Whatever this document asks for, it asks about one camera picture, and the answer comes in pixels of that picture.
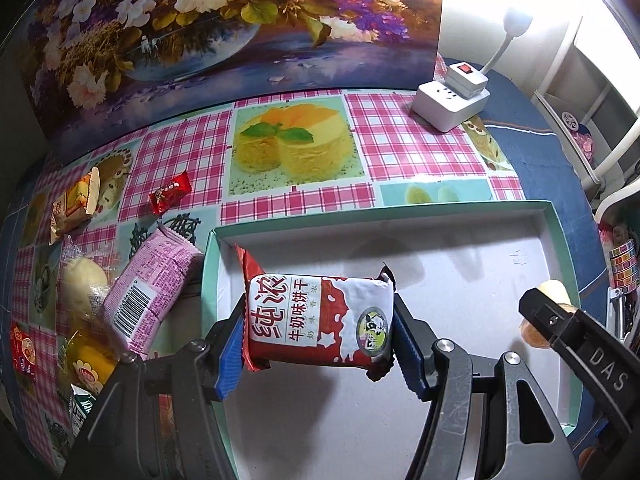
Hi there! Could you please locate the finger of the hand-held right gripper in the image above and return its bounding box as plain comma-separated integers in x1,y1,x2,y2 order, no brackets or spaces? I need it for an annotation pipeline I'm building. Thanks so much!
518,288,640,442

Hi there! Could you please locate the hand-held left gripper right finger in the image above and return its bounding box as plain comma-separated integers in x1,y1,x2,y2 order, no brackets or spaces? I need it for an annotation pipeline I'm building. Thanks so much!
391,291,584,480

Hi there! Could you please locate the white adapter with red switch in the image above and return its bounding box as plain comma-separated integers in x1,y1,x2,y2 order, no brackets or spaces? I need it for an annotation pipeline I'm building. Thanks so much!
444,61,488,102

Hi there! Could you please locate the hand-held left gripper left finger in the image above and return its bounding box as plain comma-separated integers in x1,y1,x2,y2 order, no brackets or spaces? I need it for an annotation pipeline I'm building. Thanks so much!
61,306,250,480

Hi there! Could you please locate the white power socket cube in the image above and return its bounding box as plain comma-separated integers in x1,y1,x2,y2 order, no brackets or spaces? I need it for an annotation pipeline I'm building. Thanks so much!
411,79,492,134

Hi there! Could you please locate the green white packet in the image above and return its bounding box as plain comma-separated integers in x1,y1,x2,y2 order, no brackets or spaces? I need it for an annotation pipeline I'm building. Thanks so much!
69,384,98,438

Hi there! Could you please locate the golden bread roll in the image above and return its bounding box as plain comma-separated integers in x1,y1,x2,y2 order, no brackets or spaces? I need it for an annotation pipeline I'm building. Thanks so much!
519,280,577,351

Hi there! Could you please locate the pink snack packet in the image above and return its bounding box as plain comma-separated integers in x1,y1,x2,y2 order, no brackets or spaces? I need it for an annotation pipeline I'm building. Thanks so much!
97,221,205,361

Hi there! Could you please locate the colourful checked tape roll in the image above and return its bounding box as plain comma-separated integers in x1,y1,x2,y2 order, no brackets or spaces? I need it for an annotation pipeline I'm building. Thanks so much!
606,239,640,289

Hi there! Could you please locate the floral painting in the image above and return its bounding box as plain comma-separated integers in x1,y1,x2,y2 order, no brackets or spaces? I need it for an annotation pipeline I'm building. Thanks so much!
19,0,445,143

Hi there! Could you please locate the small red candy packet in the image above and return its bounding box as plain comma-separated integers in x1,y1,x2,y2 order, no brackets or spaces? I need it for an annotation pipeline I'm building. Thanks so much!
149,170,193,216

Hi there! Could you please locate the white gooseneck lamp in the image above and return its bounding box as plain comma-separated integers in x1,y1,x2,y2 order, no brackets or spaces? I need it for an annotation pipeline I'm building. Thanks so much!
479,6,535,75

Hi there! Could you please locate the white bun in clear wrap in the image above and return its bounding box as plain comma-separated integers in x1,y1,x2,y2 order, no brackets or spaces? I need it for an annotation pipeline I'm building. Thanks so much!
61,240,112,323

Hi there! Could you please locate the white rack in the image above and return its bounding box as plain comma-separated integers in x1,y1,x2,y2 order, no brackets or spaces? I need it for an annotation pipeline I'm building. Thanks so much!
531,0,640,213

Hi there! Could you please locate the beige cake snack packet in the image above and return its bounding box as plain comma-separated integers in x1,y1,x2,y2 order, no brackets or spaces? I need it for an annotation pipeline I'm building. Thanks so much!
49,166,102,246

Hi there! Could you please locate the blue cloth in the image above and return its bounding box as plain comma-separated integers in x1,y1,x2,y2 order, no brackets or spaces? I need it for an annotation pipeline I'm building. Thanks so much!
434,55,610,313

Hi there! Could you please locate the yellow cake packet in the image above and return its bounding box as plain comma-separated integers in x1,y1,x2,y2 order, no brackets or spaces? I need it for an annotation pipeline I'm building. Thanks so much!
64,329,122,403

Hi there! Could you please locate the pink checked printed tablecloth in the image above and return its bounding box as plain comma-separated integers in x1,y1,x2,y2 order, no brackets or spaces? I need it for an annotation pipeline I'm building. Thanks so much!
10,52,527,477

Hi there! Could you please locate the red white biscuit packet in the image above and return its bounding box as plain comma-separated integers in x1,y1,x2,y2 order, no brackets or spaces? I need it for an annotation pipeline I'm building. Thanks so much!
234,244,398,382

